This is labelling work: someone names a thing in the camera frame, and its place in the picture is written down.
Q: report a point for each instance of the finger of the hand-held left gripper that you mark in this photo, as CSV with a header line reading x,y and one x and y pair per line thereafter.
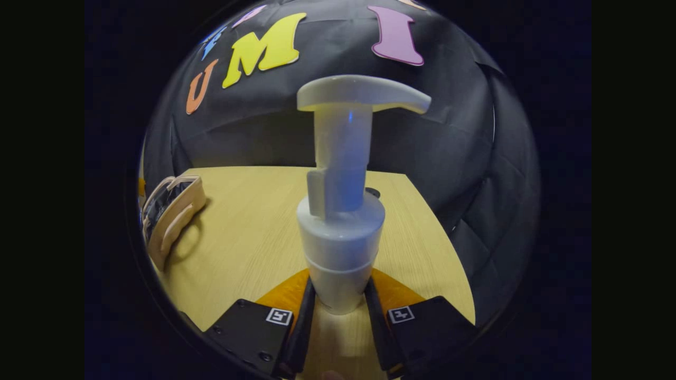
x,y
141,187

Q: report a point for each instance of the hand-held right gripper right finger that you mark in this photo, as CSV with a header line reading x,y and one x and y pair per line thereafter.
x,y
376,327

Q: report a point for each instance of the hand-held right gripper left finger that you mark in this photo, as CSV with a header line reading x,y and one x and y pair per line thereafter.
x,y
302,327

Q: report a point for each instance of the white pump bottle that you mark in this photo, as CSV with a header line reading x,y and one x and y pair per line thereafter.
x,y
340,237

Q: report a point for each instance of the black backdrop cloth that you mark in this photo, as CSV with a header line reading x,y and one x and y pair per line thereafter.
x,y
433,148

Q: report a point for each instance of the beige pink suitcase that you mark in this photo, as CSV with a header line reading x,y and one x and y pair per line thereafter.
x,y
177,216

